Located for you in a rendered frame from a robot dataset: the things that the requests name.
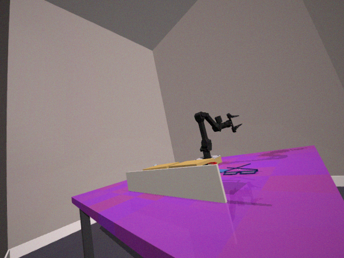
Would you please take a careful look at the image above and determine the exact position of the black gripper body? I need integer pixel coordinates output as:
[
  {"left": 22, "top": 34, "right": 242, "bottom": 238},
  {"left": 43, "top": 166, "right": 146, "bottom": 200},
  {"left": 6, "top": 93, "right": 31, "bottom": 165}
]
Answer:
[{"left": 223, "top": 113, "right": 237, "bottom": 133}]

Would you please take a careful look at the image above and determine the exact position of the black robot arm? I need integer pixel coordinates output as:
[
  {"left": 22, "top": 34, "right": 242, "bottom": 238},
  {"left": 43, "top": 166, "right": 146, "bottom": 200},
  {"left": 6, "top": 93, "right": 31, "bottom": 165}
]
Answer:
[{"left": 194, "top": 112, "right": 225, "bottom": 159}]

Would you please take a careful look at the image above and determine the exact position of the grey flat panel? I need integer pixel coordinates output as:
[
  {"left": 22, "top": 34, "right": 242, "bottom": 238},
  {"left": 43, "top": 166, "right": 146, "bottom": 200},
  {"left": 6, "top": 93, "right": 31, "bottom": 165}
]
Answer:
[{"left": 126, "top": 164, "right": 227, "bottom": 203}]

